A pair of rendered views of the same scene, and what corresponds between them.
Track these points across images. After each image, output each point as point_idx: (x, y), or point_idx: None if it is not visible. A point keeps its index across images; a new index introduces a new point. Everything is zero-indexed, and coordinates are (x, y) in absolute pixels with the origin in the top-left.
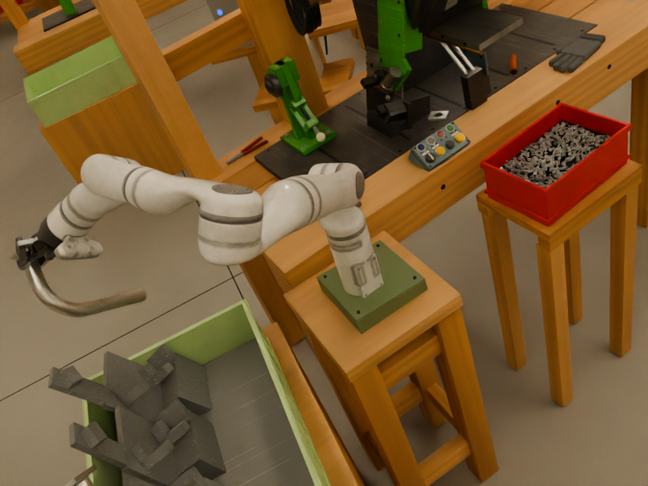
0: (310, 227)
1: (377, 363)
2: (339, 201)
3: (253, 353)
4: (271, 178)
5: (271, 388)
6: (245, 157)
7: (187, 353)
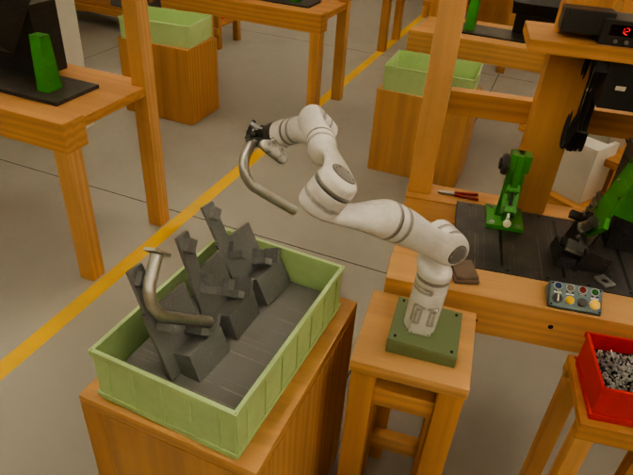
0: None
1: (376, 375)
2: (428, 249)
3: None
4: (450, 222)
5: None
6: (453, 197)
7: (288, 267)
